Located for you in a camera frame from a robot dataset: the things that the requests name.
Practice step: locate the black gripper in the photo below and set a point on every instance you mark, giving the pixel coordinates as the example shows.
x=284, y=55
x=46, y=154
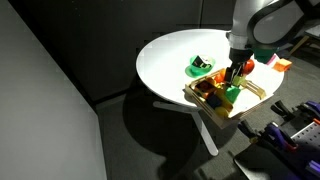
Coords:
x=238, y=57

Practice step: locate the yellow lemon fruit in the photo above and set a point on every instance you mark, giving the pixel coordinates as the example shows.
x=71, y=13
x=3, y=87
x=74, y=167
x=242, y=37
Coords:
x=221, y=111

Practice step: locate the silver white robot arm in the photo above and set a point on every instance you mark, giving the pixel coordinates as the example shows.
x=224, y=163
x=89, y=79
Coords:
x=263, y=20

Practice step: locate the light green cube block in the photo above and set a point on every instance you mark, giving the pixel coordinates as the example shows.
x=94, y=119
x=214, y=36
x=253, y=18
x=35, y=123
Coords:
x=238, y=81

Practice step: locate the orange round fruit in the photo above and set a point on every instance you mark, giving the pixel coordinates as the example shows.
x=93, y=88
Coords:
x=222, y=72

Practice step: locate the wooden tray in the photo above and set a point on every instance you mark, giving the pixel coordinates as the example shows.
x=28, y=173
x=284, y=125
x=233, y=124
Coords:
x=248, y=100

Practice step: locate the blue cube block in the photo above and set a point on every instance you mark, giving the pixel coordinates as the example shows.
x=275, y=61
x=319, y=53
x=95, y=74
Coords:
x=213, y=101

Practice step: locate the pink cube block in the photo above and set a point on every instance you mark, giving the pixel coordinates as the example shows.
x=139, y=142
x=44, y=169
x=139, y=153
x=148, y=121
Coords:
x=271, y=60

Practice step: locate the orange cube block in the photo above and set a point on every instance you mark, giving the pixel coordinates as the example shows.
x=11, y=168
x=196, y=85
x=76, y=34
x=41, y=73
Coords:
x=282, y=65

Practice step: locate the small orange toy piece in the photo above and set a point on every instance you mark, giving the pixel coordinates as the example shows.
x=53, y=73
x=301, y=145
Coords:
x=218, y=79

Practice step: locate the yellow banana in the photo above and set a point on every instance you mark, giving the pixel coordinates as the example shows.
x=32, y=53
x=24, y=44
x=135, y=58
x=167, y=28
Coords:
x=226, y=102

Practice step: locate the colourful printed cube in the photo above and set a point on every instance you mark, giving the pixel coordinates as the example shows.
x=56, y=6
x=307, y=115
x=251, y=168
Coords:
x=205, y=87

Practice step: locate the black and white patterned cube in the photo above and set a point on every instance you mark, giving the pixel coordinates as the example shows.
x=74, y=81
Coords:
x=201, y=62

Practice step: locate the green saucer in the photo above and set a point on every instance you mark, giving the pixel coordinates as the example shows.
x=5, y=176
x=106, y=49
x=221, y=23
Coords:
x=190, y=72

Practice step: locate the black clamp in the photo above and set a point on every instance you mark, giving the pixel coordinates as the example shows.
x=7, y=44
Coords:
x=248, y=128
x=283, y=108

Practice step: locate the white table base legs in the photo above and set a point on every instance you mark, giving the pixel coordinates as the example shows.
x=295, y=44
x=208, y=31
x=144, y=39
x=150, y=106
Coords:
x=203, y=130

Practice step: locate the wooden furniture leg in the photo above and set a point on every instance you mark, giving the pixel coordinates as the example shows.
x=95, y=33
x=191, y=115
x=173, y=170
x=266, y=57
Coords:
x=299, y=45

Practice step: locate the purple clamp with orange tip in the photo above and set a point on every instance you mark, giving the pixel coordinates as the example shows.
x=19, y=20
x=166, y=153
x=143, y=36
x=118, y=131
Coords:
x=280, y=135

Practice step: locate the grey metal plate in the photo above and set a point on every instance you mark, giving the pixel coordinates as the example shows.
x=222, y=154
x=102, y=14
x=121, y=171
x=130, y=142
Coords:
x=258, y=163

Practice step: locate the black perforated board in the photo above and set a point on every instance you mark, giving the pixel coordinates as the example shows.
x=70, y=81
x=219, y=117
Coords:
x=305, y=140

